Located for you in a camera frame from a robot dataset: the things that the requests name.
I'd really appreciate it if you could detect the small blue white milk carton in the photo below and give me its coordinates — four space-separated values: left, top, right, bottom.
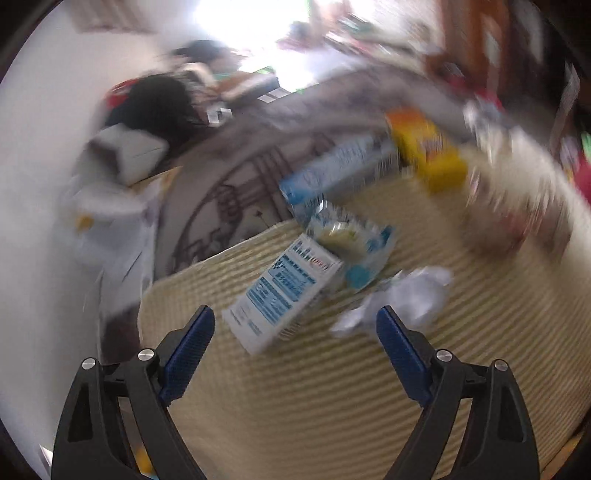
222 234 342 355

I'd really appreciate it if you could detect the blue white chip bag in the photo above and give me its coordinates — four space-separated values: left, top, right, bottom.
305 200 397 291

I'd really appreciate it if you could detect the brown paper wrapper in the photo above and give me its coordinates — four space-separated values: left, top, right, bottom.
463 127 571 258

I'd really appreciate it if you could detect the dark red phone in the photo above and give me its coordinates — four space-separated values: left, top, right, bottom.
99 304 140 364

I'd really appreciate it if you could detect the crumpled white paper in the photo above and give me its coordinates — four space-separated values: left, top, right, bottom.
329 266 454 338

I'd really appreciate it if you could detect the green striped woven placemat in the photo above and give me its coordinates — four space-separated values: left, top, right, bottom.
137 170 591 480

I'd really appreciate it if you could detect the white desk lamp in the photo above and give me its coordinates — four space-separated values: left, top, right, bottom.
61 177 163 318

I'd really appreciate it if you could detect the white plastic bag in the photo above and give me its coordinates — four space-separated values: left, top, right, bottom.
90 123 169 186

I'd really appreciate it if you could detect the grey patterned table mat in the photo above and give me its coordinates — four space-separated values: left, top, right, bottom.
154 65 469 278

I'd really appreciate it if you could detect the long blue white box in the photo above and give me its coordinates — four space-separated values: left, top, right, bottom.
280 130 400 225

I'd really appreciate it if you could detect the yellow orange snack box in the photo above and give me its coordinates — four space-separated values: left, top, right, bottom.
386 108 468 194

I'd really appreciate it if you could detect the black clothes pile on chair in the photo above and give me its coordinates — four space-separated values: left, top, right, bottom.
104 74 206 146

